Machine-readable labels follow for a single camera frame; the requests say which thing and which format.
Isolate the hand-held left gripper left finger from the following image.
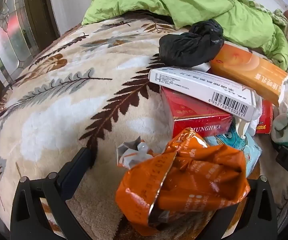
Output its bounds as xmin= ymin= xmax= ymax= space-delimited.
xmin=10 ymin=147 xmax=94 ymax=240

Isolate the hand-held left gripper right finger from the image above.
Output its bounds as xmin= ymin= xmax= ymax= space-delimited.
xmin=216 ymin=176 xmax=278 ymax=240

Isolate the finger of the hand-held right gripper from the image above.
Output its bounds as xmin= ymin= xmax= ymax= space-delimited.
xmin=271 ymin=140 xmax=284 ymax=157

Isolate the white roll with green rim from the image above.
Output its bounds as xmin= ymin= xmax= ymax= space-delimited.
xmin=271 ymin=112 xmax=288 ymax=145

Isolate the red plastic wrapper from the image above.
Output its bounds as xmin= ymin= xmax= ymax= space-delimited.
xmin=255 ymin=99 xmax=274 ymax=134

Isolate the orange foil snack bag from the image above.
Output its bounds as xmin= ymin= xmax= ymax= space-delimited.
xmin=115 ymin=127 xmax=251 ymax=228

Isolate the long orange carton box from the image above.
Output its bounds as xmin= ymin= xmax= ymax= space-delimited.
xmin=209 ymin=43 xmax=288 ymax=107

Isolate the white medicine box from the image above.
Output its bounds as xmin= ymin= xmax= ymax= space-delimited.
xmin=148 ymin=66 xmax=257 ymax=122

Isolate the light blue tissue packet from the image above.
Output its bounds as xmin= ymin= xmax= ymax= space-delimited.
xmin=205 ymin=124 xmax=262 ymax=178

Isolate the crumpled white grey wrapper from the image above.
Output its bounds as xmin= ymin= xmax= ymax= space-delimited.
xmin=116 ymin=137 xmax=154 ymax=168

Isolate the leaf print blanket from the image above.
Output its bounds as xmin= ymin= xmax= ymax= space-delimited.
xmin=0 ymin=15 xmax=288 ymax=240

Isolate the red cigarette box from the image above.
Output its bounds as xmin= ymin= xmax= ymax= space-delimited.
xmin=161 ymin=86 xmax=234 ymax=138

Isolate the black plastic bag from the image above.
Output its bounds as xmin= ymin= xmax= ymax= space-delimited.
xmin=158 ymin=19 xmax=225 ymax=68

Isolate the stained glass door panel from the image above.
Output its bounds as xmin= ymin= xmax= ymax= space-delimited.
xmin=0 ymin=0 xmax=47 ymax=85

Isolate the green quilt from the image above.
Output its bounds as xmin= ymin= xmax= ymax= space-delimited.
xmin=81 ymin=0 xmax=288 ymax=72

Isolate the brown wooden door frame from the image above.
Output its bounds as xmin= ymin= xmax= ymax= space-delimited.
xmin=0 ymin=0 xmax=62 ymax=130

